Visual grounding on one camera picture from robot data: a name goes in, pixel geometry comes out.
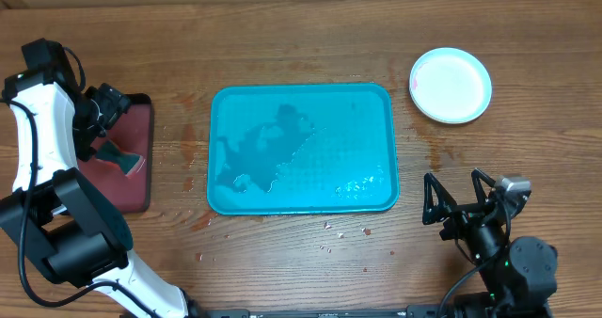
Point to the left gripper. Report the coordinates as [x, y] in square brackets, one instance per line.
[114, 103]

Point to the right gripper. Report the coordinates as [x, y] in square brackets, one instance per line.
[466, 215]

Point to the green and pink sponge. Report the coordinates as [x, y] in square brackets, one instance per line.
[127, 162]

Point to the light blue rimmed plate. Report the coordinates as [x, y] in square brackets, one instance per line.
[450, 85]

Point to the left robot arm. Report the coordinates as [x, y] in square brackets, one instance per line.
[71, 239]

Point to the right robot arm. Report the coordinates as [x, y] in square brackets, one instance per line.
[509, 278]

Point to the black tray with red water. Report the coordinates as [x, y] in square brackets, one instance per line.
[132, 134]

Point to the blue plastic tray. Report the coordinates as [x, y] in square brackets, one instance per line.
[302, 150]

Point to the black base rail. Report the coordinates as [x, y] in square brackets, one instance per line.
[411, 311]

